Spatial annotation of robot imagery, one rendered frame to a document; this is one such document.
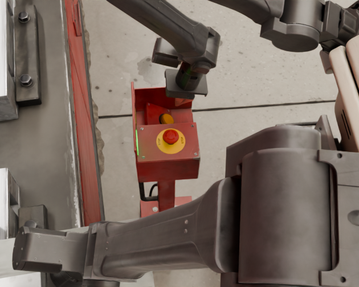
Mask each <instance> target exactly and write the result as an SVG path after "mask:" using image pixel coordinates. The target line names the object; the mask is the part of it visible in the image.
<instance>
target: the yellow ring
mask: <svg viewBox="0 0 359 287"><path fill-rule="evenodd" d="M167 130H169V129H165V130H163V131H162V132H161V133H160V134H159V135H158V136H157V140H156V142H157V146H158V148H159V149H160V150H161V151H163V152H164V153H167V154H175V153H177V152H179V151H181V150H182V149H183V147H184V146H185V137H184V135H183V134H182V133H181V132H180V131H179V130H176V129H173V130H175V131H176V132H177V133H178V135H179V139H178V141H177V142H176V143H174V144H173V145H169V144H168V143H166V142H165V141H164V140H163V134H164V132H165V131H167Z"/></svg>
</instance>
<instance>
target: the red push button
mask: <svg viewBox="0 0 359 287"><path fill-rule="evenodd" d="M178 139H179V135H178V133H177V132H176V131H175V130H173V129H169V130H167V131H165V132H164V134H163V140H164V141H165V142H166V143H167V144H169V145H173V144H174V143H176V142H177V141H178Z"/></svg>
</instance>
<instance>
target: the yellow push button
mask: <svg viewBox="0 0 359 287"><path fill-rule="evenodd" d="M161 123H162V124H173V123H174V120H173V118H172V116H171V115H169V114H163V115H162V116H161Z"/></svg>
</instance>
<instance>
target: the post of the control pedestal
mask: <svg viewBox="0 0 359 287"><path fill-rule="evenodd" d="M175 187H176V180H174V181H158V182H157V188H158V212H161V211H165V210H168V209H170V208H173V207H175Z"/></svg>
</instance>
